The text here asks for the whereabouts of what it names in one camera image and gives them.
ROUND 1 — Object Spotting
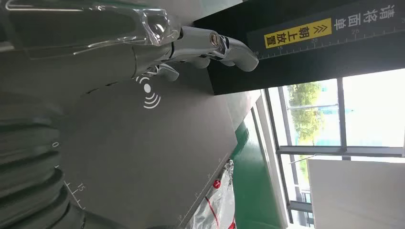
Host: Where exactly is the black scanner upright column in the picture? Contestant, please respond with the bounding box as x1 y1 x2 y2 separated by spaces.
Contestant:
193 0 405 96

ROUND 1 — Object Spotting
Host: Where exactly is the yellow warning sticker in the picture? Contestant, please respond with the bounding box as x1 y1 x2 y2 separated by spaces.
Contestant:
264 17 332 49

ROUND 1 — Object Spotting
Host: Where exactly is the grey courier bag black tape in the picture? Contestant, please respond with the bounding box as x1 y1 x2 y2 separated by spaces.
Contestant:
185 159 237 229

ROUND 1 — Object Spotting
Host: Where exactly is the green belt conveyor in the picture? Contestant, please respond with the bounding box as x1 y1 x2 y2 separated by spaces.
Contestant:
230 94 289 229

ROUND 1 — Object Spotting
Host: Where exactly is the black scanner base plate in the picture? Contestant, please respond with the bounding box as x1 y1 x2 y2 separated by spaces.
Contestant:
60 63 238 229

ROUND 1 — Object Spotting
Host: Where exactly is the window with dark frame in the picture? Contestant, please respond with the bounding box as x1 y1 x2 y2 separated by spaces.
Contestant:
264 68 405 227

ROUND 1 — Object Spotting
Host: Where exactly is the white partition board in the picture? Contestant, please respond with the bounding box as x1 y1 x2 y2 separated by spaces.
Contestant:
307 159 405 229

